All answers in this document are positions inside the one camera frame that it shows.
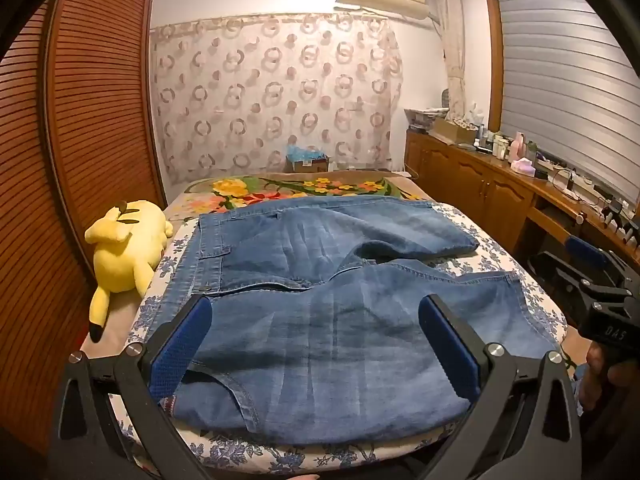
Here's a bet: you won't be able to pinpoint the blue denim pants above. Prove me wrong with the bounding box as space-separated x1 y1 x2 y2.
159 196 532 447

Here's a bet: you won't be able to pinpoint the wooden louvered wardrobe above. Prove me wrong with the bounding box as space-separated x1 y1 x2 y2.
0 0 168 456

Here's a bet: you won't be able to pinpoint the white power strip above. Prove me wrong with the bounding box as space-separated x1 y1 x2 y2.
550 160 601 196

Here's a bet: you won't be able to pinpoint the person's right hand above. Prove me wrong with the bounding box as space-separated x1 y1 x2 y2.
579 342 609 407

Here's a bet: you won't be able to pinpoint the long wooden cabinet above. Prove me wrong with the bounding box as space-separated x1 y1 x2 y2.
404 130 640 271

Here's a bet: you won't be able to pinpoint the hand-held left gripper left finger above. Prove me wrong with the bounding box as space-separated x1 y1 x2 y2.
50 295 216 480

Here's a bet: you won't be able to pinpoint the yellow plush toy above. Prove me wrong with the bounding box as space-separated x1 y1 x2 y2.
84 200 174 343

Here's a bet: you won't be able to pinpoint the patterned basket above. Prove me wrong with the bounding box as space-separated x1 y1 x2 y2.
404 106 451 133

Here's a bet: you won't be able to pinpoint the ring patterned wall curtain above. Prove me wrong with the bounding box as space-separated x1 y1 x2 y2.
149 12 405 188

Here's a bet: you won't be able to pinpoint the colourful flower blanket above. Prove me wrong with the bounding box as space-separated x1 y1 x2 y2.
165 172 436 221

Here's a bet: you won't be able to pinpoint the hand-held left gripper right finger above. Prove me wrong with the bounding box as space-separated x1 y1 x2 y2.
418 294 583 480

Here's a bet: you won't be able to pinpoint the flat cardboard box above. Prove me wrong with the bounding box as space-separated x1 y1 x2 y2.
430 117 478 145

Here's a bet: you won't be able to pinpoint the blue plastic bag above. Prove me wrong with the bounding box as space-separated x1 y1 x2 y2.
286 144 325 162

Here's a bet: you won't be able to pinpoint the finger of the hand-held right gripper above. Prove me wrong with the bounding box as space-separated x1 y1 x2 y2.
529 252 602 314
565 235 634 291

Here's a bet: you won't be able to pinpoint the grey window blind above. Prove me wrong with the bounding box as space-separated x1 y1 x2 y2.
497 0 640 201

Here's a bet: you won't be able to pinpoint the small cardboard box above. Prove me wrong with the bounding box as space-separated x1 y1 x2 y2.
286 156 331 175

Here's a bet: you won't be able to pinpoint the beige tied curtain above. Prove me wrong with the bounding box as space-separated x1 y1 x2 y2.
434 0 468 121

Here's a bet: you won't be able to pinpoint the blue floral bed sheet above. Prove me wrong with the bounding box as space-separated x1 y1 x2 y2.
107 195 568 480

